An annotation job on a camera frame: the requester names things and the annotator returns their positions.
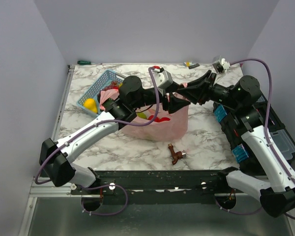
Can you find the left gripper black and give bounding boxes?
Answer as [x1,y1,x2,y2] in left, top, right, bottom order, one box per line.
[132,82,191,114]

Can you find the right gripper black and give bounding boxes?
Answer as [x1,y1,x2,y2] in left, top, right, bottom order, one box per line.
[177,69,240,110]

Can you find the red fake strawberry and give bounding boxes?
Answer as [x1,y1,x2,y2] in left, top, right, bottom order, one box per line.
[147,115,171,123]

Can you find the pink plastic bag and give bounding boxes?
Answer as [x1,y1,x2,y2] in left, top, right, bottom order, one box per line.
[98,89,189,142]

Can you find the green fake apple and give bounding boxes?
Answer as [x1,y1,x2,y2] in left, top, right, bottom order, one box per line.
[137,112,148,119]

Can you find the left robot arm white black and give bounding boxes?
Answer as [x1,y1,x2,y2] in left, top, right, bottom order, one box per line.
[39,76,191,194]

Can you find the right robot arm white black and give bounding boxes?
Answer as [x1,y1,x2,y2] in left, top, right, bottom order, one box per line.
[176,70,295,217]

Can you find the fake purple grapes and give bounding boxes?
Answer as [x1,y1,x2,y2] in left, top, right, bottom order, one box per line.
[103,81,120,91]

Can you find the small yellow black tool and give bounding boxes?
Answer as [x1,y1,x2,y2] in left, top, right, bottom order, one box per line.
[183,61,200,69]

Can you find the black tool box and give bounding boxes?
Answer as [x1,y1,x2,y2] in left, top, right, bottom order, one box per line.
[213,102,295,176]

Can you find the brown brass faucet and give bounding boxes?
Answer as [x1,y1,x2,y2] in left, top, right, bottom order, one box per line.
[168,144,186,165]

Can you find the blue plastic basket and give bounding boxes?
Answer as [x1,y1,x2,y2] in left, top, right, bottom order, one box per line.
[76,69,126,118]

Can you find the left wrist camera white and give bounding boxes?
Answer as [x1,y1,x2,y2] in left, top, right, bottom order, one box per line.
[154,70,173,89]

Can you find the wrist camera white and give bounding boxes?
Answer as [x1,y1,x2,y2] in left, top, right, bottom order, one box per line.
[212,56,231,74]
[154,70,173,89]

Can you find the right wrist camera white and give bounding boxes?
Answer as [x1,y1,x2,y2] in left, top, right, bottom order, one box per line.
[212,56,231,74]

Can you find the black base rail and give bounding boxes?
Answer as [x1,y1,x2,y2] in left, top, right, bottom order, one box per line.
[71,170,237,208]

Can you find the green handled screwdriver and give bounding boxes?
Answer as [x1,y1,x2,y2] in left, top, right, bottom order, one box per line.
[77,60,102,65]

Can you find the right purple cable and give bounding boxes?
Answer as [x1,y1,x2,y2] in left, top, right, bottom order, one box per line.
[215,58,295,221]

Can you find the purple cable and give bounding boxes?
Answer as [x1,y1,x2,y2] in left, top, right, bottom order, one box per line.
[215,58,295,221]
[34,65,163,216]

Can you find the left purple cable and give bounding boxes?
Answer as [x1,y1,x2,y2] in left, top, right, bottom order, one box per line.
[34,65,163,216]

